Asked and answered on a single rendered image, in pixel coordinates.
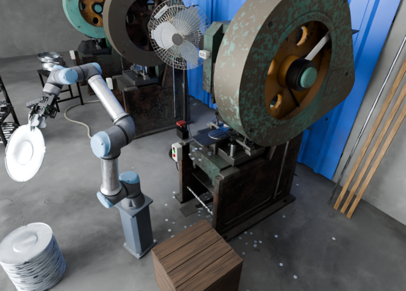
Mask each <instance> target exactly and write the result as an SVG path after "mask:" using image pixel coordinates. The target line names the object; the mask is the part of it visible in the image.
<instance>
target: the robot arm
mask: <svg viewBox="0 0 406 291"><path fill-rule="evenodd" d="M101 74H102V69H101V67H100V65H99V64H98V63H88V64H85V65H80V66H75V67H71V68H64V67H62V66H60V65H54V67H53V69H52V70H51V73H50V76H49V78H48V80H47V82H46V84H45V86H44V88H43V92H42V94H43V95H45V96H42V97H40V98H37V99H35V100H32V101H29V102H28V103H26V107H27V108H29V109H31V110H30V111H29V114H28V120H29V121H28V125H29V129H30V131H31V132H32V130H33V126H36V127H38V128H44V127H46V124H45V120H46V119H47V117H48V118H55V116H56V114H55V116H53V115H54V113H55V112H56V113H57V111H58V109H56V107H54V105H55V103H56V101H57V100H60V97H58V96H59V94H60V92H61V90H62V88H63V85H71V84H73V83H75V82H79V81H82V80H87V82H88V83H89V85H90V86H91V87H92V89H93V91H94V92H95V93H96V95H97V96H98V98H99V99H100V101H101V102H102V104H103V105H104V107H105V108H106V110H107V111H108V113H109V114H110V116H111V117H112V119H113V120H114V125H115V126H113V127H111V128H108V129H106V130H104V131H101V132H99V133H97V134H95V135H94V136H93V137H92V138H91V148H92V151H93V152H94V154H95V155H96V156H97V157H99V158H100V159H101V170H102V177H103V183H102V185H101V191H99V192H98V193H97V197H98V199H99V200H100V202H101V203H102V204H103V205H104V206H105V207H107V208H111V207H112V206H114V205H115V204H117V203H119V202H120V201H121V204H122V206H123V208H124V209H127V210H136V209H139V208H141V207H142V206H143V205H144V203H145V197H144V194H143V193H142V192H141V187H140V178H139V175H138V174H137V173H136V172H133V171H126V172H124V173H122V174H121V175H120V179H119V176H118V157H119V156H120V155H121V148H122V147H124V146H126V145H128V144H130V143H131V142H132V141H133V139H134V137H135V124H134V121H133V119H132V117H131V116H130V115H129V114H127V113H126V112H125V111H124V109H123V108H122V106H121V104H120V103H119V102H118V100H117V99H116V97H115V96H114V94H113V93H112V91H111V90H110V88H109V87H108V86H107V84H106V83H105V81H104V80H103V78H102V77H101ZM38 114H39V115H40V116H41V117H39V115H38Z"/></svg>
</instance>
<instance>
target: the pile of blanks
mask: <svg viewBox="0 0 406 291"><path fill-rule="evenodd" d="M51 234H53V232H52V233H51ZM0 264H1V265H2V266H3V268H4V270H5V271H6V272H7V274H8V276H9V278H10V279H11V280H12V282H13V283H14V284H15V286H16V288H17V289H18V291H47V290H49V289H50V288H52V287H53V286H55V285H56V284H57V283H58V282H59V280H60V279H61V277H62V276H63V274H64V272H65V268H66V263H65V260H64V257H63V255H62V251H61V250H60V248H59V245H58V244H57V241H56V238H55V236H54V234H53V236H52V239H51V241H50V243H49V245H48V246H47V247H46V249H45V250H44V251H43V252H41V253H40V254H39V255H38V256H36V257H34V258H33V259H31V260H29V261H25V262H24V263H21V264H15V265H7V264H3V263H1V262H0Z"/></svg>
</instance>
